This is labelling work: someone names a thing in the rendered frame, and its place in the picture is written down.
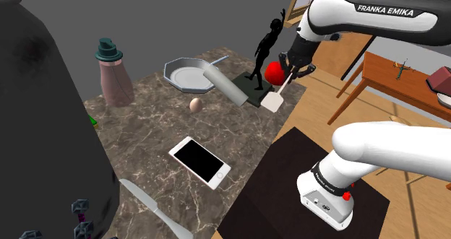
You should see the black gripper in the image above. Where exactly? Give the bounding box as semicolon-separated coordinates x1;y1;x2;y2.
278;34;321;79

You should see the red ball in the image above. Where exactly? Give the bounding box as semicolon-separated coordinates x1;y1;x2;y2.
264;61;287;87

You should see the black human figure on base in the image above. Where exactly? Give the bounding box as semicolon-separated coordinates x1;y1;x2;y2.
231;8;287;108

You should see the white spatula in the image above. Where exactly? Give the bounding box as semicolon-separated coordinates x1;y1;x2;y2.
259;66;295;114

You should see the wooden framed window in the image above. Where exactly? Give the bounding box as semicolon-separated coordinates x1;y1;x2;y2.
283;0;319;29

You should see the grey cylinder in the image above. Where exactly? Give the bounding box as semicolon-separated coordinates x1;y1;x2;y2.
202;63;249;108

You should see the brown wooden table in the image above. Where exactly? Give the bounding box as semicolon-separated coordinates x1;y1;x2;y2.
327;50;451;126

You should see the beige egg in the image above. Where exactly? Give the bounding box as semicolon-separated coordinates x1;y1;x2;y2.
189;97;204;115

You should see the grey octagonal pan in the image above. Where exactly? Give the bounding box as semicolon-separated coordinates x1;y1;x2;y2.
163;55;230;95

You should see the dark robot stand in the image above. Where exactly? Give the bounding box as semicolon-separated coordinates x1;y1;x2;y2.
216;126;391;239

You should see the white smartphone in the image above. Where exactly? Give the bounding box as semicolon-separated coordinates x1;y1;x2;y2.
168;136;233;191

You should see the pink bottle with green cap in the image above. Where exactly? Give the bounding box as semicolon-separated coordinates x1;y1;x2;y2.
93;37;136;108

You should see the grey knife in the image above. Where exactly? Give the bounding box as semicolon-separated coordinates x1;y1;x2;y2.
119;178;195;239

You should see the large dark rounded object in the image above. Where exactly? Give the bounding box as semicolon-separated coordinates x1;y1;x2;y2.
0;0;121;239

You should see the grey cubes toy purple stem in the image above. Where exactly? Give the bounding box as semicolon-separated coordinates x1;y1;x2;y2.
18;198;95;239

